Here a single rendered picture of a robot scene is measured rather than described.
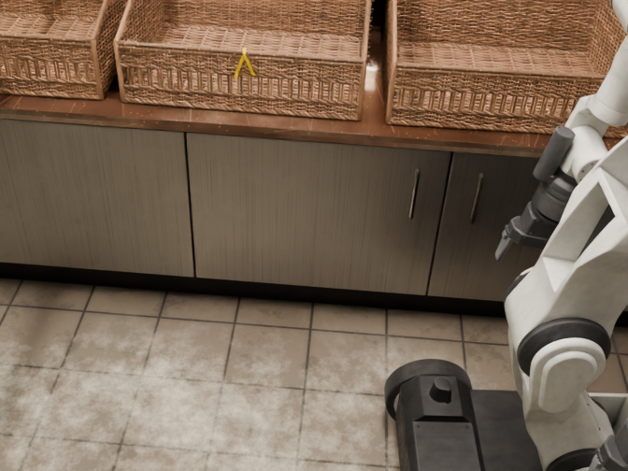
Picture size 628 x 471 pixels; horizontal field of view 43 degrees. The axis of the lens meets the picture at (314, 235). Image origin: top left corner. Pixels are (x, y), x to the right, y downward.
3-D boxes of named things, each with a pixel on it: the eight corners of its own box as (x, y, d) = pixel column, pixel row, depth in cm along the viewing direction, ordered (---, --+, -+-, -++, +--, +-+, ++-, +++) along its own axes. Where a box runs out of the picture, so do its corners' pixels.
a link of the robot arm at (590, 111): (585, 152, 143) (622, 88, 134) (599, 182, 136) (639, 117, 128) (552, 145, 142) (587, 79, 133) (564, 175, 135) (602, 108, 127)
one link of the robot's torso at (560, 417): (604, 420, 162) (580, 250, 133) (635, 509, 147) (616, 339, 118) (527, 435, 165) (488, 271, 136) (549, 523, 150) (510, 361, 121)
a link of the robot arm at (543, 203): (563, 229, 153) (592, 180, 145) (576, 264, 146) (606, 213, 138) (501, 217, 151) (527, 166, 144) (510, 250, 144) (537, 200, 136)
